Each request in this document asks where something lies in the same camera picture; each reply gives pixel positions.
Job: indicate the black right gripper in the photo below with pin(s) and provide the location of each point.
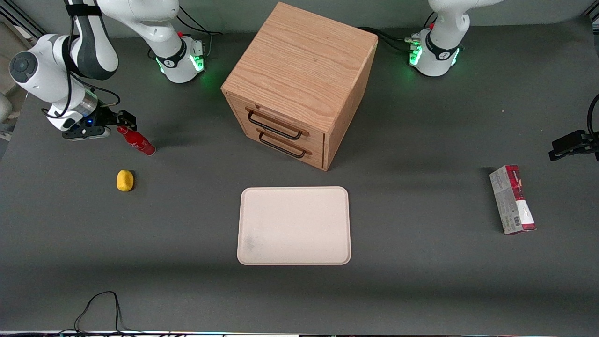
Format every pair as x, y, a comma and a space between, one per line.
107, 117

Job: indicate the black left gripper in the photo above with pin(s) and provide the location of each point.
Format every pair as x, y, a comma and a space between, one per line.
578, 141

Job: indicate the red coke bottle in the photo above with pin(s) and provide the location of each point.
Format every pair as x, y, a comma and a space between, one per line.
141, 143

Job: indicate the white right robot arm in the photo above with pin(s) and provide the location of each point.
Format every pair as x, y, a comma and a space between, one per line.
47, 70

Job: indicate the cream plastic tray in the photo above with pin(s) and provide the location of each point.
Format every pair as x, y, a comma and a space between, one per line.
295, 224

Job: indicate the yellow lemon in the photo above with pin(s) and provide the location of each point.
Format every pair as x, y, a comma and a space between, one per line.
125, 180

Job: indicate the grey and red carton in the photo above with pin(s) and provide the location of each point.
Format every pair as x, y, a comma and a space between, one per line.
512, 201

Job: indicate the oak wooden drawer cabinet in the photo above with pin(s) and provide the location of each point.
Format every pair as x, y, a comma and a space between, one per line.
304, 61

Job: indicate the wooden drawer front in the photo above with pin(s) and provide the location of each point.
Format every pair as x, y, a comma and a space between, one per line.
316, 142
318, 160

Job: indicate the aluminium frame rail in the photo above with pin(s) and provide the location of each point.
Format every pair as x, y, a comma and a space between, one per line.
18, 21

